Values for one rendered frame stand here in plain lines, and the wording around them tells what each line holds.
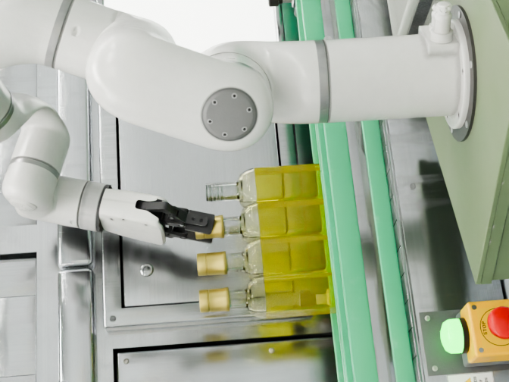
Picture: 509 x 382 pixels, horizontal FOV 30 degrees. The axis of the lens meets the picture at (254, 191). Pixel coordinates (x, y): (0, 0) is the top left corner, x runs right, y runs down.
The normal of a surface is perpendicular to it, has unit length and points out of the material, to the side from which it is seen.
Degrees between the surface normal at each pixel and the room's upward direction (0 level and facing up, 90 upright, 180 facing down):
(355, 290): 90
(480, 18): 1
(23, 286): 90
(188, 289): 90
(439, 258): 90
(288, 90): 46
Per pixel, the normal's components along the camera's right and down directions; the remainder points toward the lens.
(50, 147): 0.58, -0.25
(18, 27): 0.18, 0.24
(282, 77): -0.63, 0.23
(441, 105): 0.07, 0.79
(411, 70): 0.03, 0.01
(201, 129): -0.04, 0.55
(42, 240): 0.02, -0.37
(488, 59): -1.00, 0.06
